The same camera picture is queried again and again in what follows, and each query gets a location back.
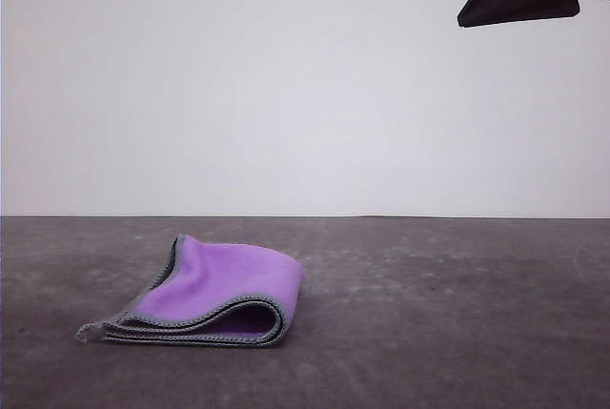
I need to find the grey table cloth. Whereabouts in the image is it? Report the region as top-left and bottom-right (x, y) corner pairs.
(0, 215), (610, 409)

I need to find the purple towel with grey hem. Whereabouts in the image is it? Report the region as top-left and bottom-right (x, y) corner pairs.
(75, 233), (306, 349)

